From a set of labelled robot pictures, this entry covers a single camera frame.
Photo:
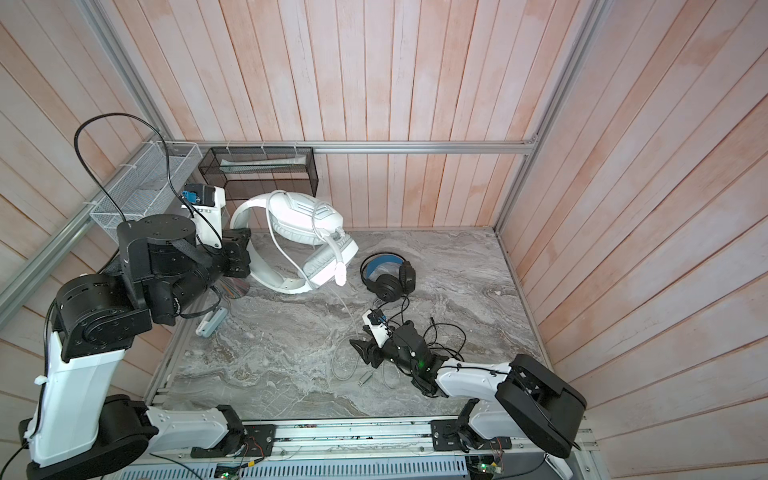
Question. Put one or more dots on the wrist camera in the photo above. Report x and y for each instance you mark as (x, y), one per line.
(377, 323)
(208, 202)

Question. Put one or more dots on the white headphones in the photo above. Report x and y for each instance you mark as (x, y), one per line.
(305, 220)

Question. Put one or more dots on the paper in black basket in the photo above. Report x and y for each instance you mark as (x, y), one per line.
(282, 165)

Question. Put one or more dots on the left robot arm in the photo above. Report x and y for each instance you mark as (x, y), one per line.
(80, 430)

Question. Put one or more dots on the white wire mesh shelf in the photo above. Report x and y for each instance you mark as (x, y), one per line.
(147, 185)

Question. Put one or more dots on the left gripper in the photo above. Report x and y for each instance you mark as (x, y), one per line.
(237, 245)

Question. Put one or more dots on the black and blue headphones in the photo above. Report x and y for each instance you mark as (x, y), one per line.
(388, 287)

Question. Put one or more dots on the horizontal aluminium wall rail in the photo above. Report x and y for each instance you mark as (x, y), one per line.
(382, 147)

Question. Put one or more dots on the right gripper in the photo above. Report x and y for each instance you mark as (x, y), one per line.
(371, 351)

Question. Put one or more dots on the clear cup of pencils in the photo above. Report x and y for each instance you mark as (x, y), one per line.
(235, 288)

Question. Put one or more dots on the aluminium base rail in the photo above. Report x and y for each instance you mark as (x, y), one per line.
(373, 448)

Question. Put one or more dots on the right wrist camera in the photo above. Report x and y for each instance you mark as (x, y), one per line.
(377, 323)

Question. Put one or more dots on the black wire mesh basket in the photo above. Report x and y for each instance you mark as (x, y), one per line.
(240, 187)

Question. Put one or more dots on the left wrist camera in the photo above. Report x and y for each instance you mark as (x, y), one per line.
(208, 202)

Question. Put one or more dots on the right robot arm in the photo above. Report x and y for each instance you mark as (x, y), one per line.
(521, 396)

